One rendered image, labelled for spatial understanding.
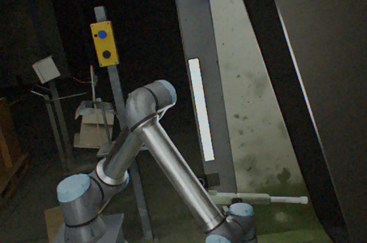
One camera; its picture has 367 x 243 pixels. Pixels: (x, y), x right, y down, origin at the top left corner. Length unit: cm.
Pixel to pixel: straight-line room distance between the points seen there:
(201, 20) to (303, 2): 114
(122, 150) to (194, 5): 96
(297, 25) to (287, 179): 153
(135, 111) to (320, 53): 65
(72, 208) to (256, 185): 120
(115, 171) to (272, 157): 107
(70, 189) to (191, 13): 114
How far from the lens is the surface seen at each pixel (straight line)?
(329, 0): 126
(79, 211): 188
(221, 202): 187
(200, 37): 232
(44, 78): 416
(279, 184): 262
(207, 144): 244
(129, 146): 173
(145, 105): 146
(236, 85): 237
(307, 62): 126
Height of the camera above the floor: 161
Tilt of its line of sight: 15 degrees down
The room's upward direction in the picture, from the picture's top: 10 degrees counter-clockwise
